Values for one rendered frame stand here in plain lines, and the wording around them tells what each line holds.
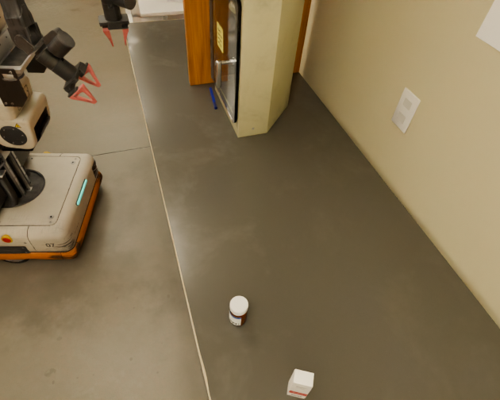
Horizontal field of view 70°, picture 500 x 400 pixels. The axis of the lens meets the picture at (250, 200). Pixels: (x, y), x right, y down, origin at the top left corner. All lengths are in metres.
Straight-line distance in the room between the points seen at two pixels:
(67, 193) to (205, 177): 1.14
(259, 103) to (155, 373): 1.27
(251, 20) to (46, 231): 1.42
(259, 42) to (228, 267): 0.64
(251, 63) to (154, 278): 1.30
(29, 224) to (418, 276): 1.74
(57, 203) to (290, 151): 1.31
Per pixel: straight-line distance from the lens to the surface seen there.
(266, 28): 1.12
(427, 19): 1.13
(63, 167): 2.31
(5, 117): 1.80
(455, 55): 1.05
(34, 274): 2.25
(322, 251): 1.01
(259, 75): 1.18
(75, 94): 1.34
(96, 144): 2.86
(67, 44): 1.31
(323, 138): 1.35
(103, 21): 1.50
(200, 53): 1.51
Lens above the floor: 1.75
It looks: 49 degrees down
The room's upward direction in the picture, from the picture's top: 5 degrees clockwise
